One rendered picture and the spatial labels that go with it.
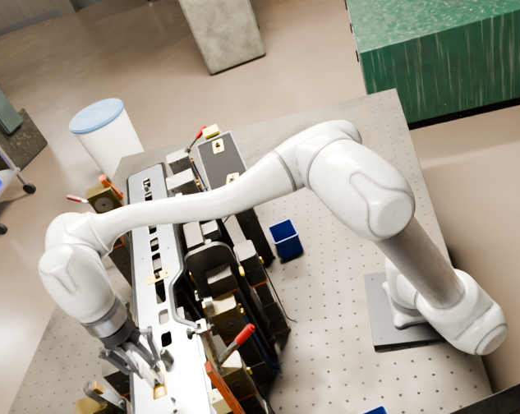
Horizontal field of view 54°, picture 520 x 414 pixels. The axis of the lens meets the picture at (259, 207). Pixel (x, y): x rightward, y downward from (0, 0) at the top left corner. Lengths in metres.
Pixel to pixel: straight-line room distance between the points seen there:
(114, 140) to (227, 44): 1.75
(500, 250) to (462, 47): 1.30
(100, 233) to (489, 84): 2.90
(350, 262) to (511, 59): 2.06
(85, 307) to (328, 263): 1.07
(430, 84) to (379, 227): 2.64
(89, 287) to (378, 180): 0.57
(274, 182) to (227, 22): 4.26
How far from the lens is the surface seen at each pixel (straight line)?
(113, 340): 1.14
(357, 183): 0.91
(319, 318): 1.75
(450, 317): 1.36
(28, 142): 5.58
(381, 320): 1.67
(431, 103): 3.57
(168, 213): 1.09
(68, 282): 1.01
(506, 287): 2.65
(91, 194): 2.17
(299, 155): 1.03
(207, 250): 1.40
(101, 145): 4.15
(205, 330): 1.17
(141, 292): 1.68
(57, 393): 2.06
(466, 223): 2.95
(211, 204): 1.04
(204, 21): 5.21
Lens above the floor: 2.07
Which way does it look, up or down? 38 degrees down
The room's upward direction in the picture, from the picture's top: 23 degrees counter-clockwise
